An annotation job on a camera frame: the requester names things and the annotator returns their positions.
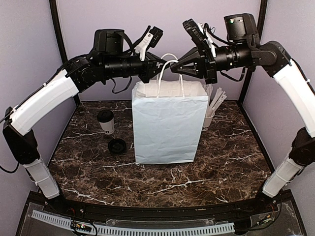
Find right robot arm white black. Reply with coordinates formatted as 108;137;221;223
171;13;315;213

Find right black frame post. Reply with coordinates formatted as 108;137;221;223
238;0;268;105

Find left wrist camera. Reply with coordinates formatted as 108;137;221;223
134;26;163;61

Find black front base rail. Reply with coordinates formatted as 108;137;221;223
16;190;307;236

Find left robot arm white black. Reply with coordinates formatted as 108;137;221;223
2;27;164;214

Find grey slotted cable duct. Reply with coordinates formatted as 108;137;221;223
31;210;235;236

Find left black frame post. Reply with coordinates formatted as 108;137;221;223
48;0;80;104

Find white wrapped straws bundle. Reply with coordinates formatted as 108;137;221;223
203;84;227;118

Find white paper takeout bag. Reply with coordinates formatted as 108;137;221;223
131;72;209;164

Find black frame post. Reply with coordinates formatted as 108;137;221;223
48;0;80;104
238;0;268;105

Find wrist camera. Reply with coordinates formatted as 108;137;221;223
134;26;163;61
182;18;217;56

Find white paper straw holder cup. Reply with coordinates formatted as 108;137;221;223
202;113;215;132

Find black plastic cup lid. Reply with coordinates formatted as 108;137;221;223
108;138;126;155

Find white paper coffee cup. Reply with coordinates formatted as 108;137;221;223
99;119;115;135

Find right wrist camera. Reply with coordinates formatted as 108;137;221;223
182;18;217;56

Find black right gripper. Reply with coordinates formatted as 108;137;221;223
170;40;253;83

